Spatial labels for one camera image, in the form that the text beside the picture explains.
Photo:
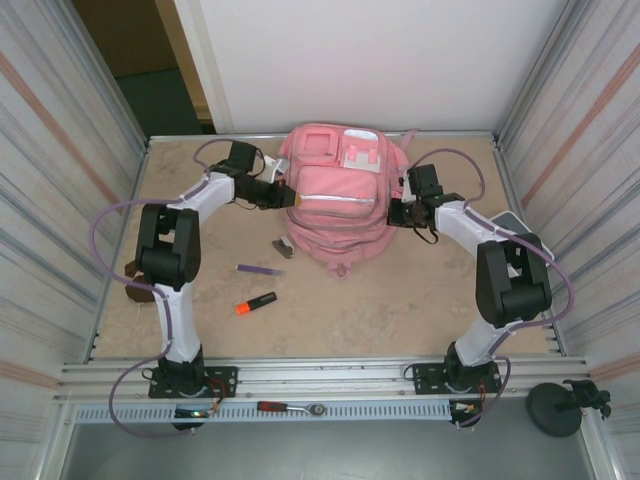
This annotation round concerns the small grey clip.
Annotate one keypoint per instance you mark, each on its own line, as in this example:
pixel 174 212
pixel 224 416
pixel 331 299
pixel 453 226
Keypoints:
pixel 284 246

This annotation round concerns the black orange highlighter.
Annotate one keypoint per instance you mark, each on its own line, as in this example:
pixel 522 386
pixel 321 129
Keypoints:
pixel 260 302

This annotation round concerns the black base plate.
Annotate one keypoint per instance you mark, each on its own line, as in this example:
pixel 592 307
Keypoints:
pixel 222 380
pixel 430 377

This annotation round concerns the pink backpack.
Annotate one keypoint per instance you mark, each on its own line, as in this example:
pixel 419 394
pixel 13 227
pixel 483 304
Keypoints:
pixel 335 220

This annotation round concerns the thin aluminium table edge bar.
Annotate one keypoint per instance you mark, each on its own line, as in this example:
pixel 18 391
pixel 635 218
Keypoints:
pixel 225 136

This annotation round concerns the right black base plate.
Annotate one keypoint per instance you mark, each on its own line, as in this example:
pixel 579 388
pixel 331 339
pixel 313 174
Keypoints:
pixel 430 377

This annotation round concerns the purple highlighter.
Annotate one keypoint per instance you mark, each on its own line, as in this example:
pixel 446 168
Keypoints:
pixel 260 270

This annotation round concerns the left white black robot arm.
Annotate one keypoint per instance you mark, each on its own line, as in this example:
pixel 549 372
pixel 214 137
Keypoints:
pixel 170 250

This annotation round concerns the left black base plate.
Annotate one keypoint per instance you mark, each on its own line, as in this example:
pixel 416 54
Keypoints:
pixel 222 380

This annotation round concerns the aluminium rail with arm bases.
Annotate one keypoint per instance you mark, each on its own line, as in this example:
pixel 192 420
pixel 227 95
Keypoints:
pixel 325 375

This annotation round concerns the black clamp stand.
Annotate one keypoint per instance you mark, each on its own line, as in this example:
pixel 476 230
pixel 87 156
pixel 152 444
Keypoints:
pixel 550 410

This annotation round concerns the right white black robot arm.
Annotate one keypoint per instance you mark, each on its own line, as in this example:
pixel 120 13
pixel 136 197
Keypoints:
pixel 510 285

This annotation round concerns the small brown crumpled lump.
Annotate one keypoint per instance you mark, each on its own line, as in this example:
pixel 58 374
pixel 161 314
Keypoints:
pixel 131 270

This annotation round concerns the white grey box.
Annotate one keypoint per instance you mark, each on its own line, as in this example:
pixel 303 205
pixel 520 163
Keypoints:
pixel 512 222

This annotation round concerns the large brown crumpled lump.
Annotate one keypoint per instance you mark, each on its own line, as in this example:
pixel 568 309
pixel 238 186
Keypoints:
pixel 140 295

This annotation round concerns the circuit board with green light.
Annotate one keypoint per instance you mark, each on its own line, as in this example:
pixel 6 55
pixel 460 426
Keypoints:
pixel 192 413

